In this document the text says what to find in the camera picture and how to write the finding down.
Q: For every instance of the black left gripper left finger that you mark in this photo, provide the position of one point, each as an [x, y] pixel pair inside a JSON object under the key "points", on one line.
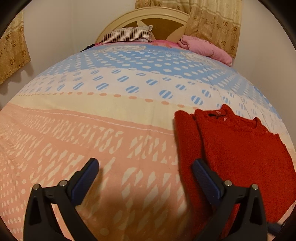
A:
{"points": [[40, 220]]}

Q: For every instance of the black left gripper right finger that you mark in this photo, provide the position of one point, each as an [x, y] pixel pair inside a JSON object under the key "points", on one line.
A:
{"points": [[250, 222]]}

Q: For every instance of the red knitted embroidered sweater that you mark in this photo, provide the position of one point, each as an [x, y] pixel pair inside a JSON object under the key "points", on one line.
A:
{"points": [[238, 149]]}

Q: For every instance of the polka dot bed sheet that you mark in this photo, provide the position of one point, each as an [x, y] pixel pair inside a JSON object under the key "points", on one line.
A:
{"points": [[116, 103]]}

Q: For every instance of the beige side window curtain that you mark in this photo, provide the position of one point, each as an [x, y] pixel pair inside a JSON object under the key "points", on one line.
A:
{"points": [[14, 53]]}

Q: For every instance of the pink pillow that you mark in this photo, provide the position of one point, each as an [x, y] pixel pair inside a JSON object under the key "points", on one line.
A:
{"points": [[205, 48]]}

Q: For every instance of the dark object beside bed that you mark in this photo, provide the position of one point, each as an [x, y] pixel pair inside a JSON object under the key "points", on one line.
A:
{"points": [[88, 47]]}

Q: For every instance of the beige window curtain right panel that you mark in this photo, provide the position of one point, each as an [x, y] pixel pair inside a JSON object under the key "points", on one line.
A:
{"points": [[217, 21]]}

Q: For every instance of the cream wooden headboard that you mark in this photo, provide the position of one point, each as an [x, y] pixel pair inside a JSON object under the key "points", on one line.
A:
{"points": [[168, 24]]}

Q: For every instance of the striped pillow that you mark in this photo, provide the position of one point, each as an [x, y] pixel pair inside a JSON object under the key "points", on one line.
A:
{"points": [[136, 34]]}

